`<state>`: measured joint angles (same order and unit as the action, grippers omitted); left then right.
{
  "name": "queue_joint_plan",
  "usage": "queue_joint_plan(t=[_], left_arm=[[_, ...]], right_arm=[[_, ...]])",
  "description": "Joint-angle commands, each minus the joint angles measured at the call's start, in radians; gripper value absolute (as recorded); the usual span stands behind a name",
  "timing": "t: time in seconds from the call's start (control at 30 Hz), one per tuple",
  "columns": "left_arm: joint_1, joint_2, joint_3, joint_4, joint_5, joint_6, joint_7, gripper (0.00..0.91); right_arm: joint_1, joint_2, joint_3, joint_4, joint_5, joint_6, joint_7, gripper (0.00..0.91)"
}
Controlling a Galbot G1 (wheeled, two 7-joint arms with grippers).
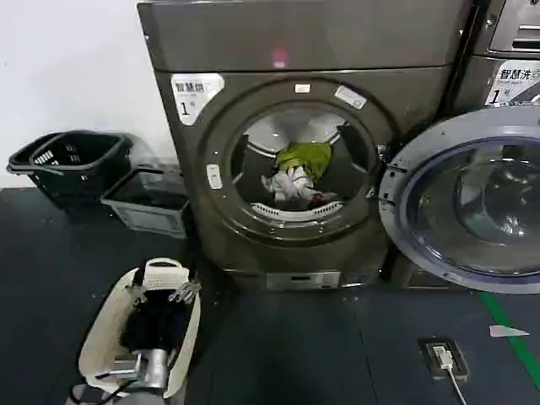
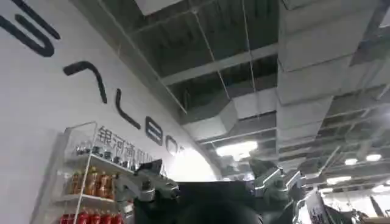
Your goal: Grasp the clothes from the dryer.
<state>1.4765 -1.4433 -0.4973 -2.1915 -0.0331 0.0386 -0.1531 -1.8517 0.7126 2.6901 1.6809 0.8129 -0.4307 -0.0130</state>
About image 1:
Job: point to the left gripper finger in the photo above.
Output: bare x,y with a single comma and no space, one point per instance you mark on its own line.
136,294
185,291

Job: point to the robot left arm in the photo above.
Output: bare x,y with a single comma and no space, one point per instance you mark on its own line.
154,367

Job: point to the white woven laundry basket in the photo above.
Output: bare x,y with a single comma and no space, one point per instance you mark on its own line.
101,320

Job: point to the grey plastic bin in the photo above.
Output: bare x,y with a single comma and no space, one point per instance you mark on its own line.
147,217

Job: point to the black plastic shopping basket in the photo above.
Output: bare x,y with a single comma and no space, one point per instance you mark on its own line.
93,166
25,162

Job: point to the white garment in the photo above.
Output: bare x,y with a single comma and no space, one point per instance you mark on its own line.
287,183

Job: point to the red and dark garment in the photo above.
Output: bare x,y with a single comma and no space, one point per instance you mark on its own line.
322,198

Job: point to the green garment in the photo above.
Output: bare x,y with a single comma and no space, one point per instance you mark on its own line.
306,158

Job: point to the round glass dryer door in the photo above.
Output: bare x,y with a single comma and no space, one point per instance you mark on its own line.
426,177

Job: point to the grey dryer with open drum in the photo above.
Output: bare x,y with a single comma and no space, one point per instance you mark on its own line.
270,38

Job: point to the floor socket box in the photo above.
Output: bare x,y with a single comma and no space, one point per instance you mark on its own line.
460,363

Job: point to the green floor tape strip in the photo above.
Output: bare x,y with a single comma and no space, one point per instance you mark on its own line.
506,325

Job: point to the white scrap of tape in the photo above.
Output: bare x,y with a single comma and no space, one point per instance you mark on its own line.
508,331

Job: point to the grey dryer with white label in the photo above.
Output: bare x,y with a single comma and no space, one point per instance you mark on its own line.
468,84

